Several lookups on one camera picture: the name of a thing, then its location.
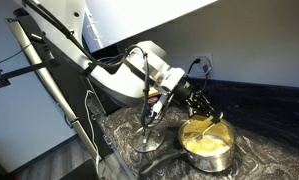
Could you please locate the glossy black box appliance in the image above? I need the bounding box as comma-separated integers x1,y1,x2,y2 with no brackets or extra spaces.
85,74,123,116

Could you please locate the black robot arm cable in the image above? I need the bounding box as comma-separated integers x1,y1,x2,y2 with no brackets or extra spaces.
22,0,175,131

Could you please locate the white wall power outlet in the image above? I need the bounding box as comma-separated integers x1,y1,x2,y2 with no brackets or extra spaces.
192,53,214,77

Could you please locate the blue Barilla pasta box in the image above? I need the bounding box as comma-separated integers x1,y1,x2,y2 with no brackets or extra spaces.
146,94,163,118

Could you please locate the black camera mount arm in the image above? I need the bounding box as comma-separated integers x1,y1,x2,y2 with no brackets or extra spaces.
0,59,62,93

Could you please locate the round glass pot lid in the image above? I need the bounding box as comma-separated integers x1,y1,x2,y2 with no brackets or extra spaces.
132,124,167,154

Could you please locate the steel pot with black handle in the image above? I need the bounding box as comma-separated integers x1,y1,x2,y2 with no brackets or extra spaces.
138,116,237,176

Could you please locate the thin white cable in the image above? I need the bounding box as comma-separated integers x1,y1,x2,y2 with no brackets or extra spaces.
84,89,101,174

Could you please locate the white wall cabinet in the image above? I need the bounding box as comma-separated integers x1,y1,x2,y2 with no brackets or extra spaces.
82,0,220,51

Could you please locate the black power cable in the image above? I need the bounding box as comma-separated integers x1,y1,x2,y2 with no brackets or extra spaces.
185,57,211,93

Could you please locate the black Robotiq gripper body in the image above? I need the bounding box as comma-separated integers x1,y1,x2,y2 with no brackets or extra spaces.
172,79,204,109

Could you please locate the black stereo camera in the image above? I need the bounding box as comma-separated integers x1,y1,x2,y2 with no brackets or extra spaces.
29,32,46,44

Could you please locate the thin black wire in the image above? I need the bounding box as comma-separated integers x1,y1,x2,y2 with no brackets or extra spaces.
0,42,33,70

